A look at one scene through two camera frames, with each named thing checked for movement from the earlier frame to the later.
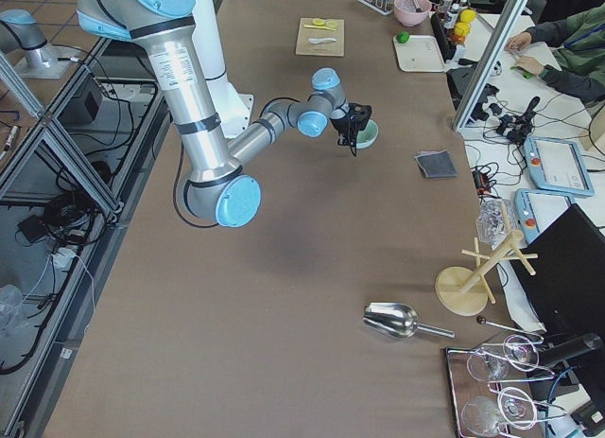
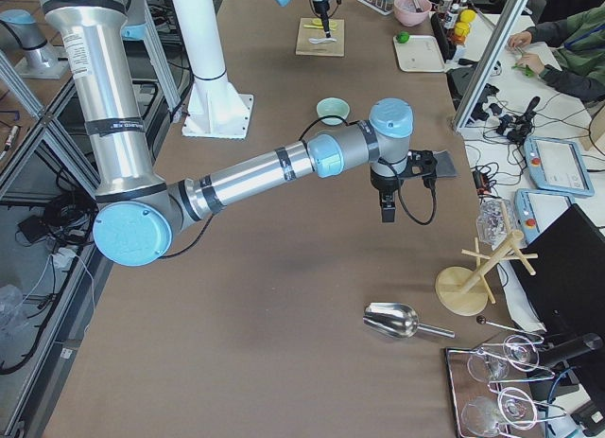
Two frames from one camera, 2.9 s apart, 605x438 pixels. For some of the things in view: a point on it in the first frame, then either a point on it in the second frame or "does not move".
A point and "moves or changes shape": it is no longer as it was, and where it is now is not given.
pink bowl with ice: (412, 11) does not move
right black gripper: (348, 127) to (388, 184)
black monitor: (568, 288) does not move
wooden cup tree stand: (463, 291) does not move
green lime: (402, 37) does not move
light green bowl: (367, 137) moves or changes shape
